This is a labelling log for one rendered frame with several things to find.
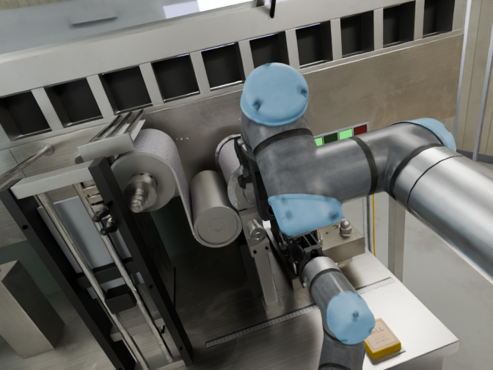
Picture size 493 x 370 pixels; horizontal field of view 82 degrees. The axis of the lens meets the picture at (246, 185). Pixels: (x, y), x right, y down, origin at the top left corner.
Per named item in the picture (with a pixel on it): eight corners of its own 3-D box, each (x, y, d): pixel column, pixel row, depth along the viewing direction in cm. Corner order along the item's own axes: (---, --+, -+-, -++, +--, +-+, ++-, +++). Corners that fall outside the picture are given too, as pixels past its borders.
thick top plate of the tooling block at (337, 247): (313, 270, 79) (311, 253, 76) (271, 205, 115) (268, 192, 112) (365, 252, 81) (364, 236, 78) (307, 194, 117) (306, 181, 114)
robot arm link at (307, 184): (388, 205, 29) (348, 113, 32) (286, 236, 28) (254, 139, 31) (357, 216, 37) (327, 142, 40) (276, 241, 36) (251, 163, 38)
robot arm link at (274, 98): (254, 131, 29) (232, 63, 31) (249, 166, 40) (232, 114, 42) (325, 113, 30) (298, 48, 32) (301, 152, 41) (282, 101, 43)
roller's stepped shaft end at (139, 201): (130, 219, 53) (124, 204, 52) (135, 204, 58) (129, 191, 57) (147, 213, 53) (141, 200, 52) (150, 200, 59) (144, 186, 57)
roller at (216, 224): (201, 253, 73) (187, 214, 68) (195, 207, 96) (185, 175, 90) (246, 239, 74) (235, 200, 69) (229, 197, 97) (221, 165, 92)
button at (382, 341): (373, 360, 62) (373, 353, 61) (354, 332, 68) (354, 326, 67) (401, 349, 62) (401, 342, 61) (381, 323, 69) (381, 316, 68)
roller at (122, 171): (124, 219, 66) (97, 164, 60) (137, 179, 88) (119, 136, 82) (183, 202, 67) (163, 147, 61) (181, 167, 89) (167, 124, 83)
